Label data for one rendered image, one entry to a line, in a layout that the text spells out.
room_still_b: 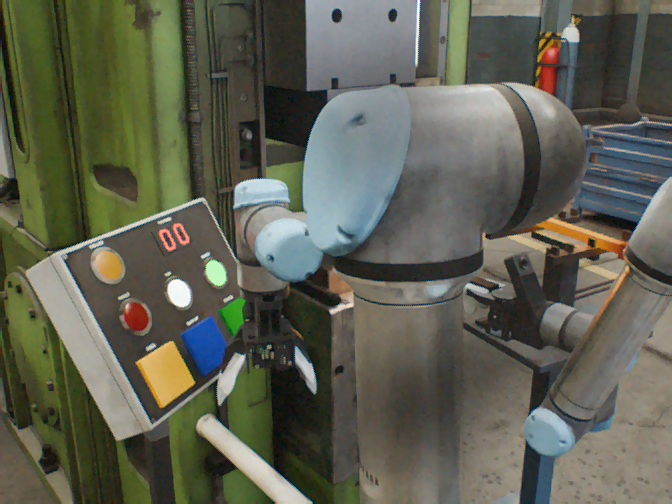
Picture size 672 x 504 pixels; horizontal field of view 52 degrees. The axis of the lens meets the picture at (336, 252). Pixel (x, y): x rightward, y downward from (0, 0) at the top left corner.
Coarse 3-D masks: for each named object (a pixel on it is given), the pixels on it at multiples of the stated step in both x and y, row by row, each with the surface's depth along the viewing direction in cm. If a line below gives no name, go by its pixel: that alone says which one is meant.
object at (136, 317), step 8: (128, 304) 101; (136, 304) 102; (128, 312) 100; (136, 312) 101; (144, 312) 102; (128, 320) 100; (136, 320) 101; (144, 320) 102; (136, 328) 100; (144, 328) 101
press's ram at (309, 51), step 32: (288, 0) 133; (320, 0) 131; (352, 0) 136; (384, 0) 141; (416, 0) 146; (288, 32) 135; (320, 32) 133; (352, 32) 138; (384, 32) 143; (416, 32) 149; (288, 64) 137; (320, 64) 135; (352, 64) 140; (384, 64) 145
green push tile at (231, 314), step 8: (232, 304) 118; (240, 304) 119; (224, 312) 115; (232, 312) 117; (240, 312) 119; (224, 320) 115; (232, 320) 116; (240, 320) 118; (232, 328) 116; (232, 336) 116
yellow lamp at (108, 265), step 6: (102, 252) 100; (108, 252) 101; (96, 258) 99; (102, 258) 100; (108, 258) 101; (114, 258) 102; (96, 264) 99; (102, 264) 99; (108, 264) 100; (114, 264) 101; (120, 264) 102; (102, 270) 99; (108, 270) 100; (114, 270) 101; (120, 270) 102; (108, 276) 100; (114, 276) 100
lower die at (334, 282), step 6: (318, 270) 153; (324, 270) 151; (330, 270) 151; (312, 276) 155; (318, 276) 153; (324, 276) 152; (330, 276) 151; (336, 276) 152; (318, 282) 154; (324, 282) 152; (330, 282) 151; (336, 282) 153; (342, 282) 154; (330, 288) 152; (336, 288) 153; (342, 288) 154; (348, 288) 155
